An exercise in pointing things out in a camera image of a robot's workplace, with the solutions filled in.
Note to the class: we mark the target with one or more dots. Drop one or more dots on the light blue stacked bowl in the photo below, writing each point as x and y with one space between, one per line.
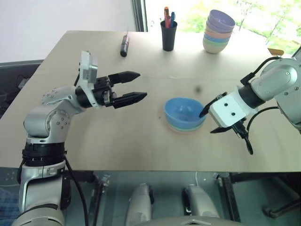
215 39

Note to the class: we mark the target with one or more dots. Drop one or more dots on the silver right robot leg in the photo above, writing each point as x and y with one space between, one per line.
200 202

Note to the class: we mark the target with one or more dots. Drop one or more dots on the mint green stacked bowl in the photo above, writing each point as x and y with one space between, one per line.
214 43

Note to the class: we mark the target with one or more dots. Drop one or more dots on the black marker pen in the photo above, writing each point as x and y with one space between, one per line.
124 46

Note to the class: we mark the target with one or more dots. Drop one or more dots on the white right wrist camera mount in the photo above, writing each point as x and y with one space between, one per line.
229 109

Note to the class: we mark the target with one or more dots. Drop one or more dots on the pink bowl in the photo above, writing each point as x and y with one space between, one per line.
184 132

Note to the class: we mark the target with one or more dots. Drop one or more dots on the brown cardboard box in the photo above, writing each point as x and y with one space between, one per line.
276 51

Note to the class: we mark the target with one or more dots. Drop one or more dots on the blue checked cloth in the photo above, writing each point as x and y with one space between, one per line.
7 207

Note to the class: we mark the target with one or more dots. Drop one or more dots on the salmon stacked bowl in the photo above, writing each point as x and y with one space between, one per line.
217 34

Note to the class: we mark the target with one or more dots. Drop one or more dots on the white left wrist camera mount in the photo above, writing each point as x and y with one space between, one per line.
87 70

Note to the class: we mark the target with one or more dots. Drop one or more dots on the cream stacked bowl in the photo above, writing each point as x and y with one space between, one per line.
214 49

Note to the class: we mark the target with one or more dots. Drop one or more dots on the orange pen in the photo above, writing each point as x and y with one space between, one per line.
167 16

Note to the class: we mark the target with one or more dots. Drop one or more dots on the purple stacked bowl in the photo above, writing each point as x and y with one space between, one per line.
219 20

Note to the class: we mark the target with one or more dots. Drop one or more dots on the black pen cup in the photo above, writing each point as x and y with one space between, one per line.
168 37

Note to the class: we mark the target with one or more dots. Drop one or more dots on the dark window frame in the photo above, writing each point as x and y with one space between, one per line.
139 14

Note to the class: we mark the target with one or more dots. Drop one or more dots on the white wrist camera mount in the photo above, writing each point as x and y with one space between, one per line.
229 109
87 70

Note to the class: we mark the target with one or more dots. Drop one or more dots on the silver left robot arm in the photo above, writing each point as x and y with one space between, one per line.
37 120

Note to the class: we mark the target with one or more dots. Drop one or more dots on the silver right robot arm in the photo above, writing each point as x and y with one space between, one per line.
277 77

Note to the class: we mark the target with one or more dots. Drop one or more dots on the blue pen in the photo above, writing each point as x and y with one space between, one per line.
172 18

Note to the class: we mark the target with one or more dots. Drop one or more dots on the silver robot torso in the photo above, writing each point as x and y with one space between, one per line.
192 222

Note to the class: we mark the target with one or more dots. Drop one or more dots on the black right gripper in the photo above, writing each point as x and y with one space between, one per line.
240 128

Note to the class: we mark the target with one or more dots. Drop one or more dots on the black table frame leg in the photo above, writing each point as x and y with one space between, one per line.
231 195
94 186

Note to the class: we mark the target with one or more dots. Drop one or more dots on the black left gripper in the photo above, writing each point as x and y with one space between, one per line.
101 90

